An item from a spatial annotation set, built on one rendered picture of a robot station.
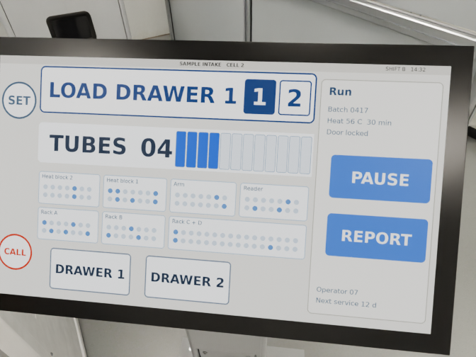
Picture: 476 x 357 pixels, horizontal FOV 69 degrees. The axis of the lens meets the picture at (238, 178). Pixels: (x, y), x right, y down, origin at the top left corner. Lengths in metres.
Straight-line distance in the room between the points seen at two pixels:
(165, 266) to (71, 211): 0.12
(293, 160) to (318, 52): 0.11
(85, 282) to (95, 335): 1.14
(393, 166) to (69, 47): 0.36
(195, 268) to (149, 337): 1.12
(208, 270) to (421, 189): 0.23
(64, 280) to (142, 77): 0.24
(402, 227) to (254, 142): 0.17
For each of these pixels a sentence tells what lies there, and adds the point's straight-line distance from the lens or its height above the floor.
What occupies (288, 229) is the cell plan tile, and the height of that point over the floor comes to 1.05.
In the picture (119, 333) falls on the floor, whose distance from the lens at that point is 1.54.
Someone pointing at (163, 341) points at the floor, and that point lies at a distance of 1.48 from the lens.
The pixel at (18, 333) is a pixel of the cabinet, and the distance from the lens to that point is 0.89.
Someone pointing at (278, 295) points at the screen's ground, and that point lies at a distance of 0.38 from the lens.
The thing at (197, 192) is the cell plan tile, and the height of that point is 1.08.
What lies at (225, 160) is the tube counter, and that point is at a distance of 0.36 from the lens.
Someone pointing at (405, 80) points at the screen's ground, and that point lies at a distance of 0.39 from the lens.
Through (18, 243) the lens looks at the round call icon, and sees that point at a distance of 0.46.
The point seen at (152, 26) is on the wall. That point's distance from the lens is 4.06.
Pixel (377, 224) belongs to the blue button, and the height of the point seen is 1.06.
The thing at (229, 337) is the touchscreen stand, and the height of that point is 0.69.
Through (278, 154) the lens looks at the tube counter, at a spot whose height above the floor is 1.11.
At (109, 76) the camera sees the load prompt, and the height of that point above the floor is 1.17.
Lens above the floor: 1.33
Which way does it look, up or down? 42 degrees down
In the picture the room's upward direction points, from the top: 2 degrees counter-clockwise
